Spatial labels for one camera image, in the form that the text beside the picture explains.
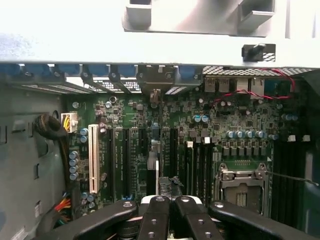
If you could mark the green motherboard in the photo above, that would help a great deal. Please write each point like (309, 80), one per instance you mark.
(237, 117)

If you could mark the open black PC case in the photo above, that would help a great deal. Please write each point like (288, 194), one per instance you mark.
(150, 52)

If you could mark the CPU socket locking lever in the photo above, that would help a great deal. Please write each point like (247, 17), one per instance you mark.
(290, 177)

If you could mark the long black expansion slot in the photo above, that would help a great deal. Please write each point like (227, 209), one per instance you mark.
(126, 162)
(111, 162)
(173, 150)

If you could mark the black RAM slot bank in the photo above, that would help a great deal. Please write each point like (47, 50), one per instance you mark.
(200, 170)
(287, 195)

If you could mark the white power connector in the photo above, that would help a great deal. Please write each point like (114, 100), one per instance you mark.
(72, 122)

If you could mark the metal CPU socket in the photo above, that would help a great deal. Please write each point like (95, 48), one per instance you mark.
(242, 190)

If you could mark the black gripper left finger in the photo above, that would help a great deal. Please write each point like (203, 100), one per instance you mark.
(155, 220)

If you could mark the grey power supply unit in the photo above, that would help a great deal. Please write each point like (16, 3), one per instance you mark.
(20, 150)

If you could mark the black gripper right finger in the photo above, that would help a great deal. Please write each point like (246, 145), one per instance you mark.
(197, 220)

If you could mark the white expansion slot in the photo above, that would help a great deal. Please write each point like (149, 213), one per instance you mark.
(93, 160)

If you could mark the short black expansion slot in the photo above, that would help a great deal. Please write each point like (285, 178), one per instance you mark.
(143, 140)

